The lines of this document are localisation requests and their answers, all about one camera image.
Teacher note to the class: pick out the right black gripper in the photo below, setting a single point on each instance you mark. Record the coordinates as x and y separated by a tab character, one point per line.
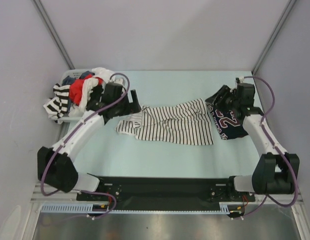
224	91

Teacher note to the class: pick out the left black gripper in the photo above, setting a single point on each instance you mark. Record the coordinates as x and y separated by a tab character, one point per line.
131	107

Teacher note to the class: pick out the navy tank top red trim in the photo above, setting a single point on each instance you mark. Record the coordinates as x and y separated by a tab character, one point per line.
228	127

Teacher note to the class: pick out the thin striped white tank top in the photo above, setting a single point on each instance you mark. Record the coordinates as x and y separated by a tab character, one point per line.
184	124

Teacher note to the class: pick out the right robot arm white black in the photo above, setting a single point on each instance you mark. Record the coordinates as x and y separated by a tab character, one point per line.
276	171

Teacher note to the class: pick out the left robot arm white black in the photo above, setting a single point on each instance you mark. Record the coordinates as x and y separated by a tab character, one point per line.
55	164

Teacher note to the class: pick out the grey blue tank top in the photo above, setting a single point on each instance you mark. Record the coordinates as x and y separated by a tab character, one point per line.
69	77

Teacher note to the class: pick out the black white striped tank top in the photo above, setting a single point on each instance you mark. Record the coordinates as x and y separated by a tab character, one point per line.
57	106

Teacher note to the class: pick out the grey plastic laundry basket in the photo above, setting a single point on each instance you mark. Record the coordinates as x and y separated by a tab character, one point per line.
75	111

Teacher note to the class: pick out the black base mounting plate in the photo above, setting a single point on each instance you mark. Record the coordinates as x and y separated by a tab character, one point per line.
172	193

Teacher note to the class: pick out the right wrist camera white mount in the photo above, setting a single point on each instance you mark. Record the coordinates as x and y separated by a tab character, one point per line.
240	80

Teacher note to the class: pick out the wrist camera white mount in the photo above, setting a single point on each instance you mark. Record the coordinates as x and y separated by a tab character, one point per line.
120	80
240	80

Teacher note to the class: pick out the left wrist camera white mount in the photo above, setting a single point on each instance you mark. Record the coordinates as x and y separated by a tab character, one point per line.
120	80

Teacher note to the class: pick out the slotted cable duct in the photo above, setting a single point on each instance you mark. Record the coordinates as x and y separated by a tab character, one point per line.
216	208

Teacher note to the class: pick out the aluminium extrusion rail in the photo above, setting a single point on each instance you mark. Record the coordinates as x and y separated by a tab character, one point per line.
71	196

